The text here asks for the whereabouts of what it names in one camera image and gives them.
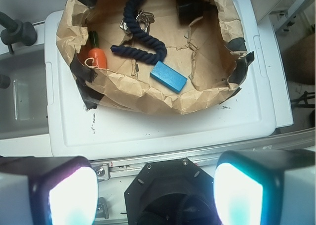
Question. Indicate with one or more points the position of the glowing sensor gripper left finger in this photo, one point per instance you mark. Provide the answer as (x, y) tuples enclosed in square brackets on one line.
[(47, 191)]

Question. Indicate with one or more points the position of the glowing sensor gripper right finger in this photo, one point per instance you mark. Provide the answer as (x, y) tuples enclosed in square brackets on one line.
[(268, 187)]

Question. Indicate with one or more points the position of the blue wooden block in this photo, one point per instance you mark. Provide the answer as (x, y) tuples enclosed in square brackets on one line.
[(167, 76)]

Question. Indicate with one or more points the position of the clear plastic bin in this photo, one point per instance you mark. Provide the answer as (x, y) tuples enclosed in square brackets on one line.
[(23, 95)]

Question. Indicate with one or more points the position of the white plastic bin lid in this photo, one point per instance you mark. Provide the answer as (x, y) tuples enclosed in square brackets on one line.
[(261, 106)]

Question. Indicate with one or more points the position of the orange toy carrot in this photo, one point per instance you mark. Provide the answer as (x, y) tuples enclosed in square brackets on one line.
[(96, 57)]

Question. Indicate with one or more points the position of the crumpled brown paper bag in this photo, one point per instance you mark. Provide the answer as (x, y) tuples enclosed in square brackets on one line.
[(210, 52)]

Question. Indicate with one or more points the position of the grey clamp knob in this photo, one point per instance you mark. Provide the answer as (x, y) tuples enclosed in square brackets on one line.
[(16, 31)]

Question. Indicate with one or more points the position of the black box object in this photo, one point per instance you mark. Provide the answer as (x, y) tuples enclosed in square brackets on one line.
[(189, 10)]

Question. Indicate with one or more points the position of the silver metal keys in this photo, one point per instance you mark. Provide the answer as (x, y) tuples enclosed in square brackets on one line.
[(143, 18)]

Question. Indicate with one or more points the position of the black octagonal mount plate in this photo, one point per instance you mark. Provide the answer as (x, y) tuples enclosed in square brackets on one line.
[(174, 192)]

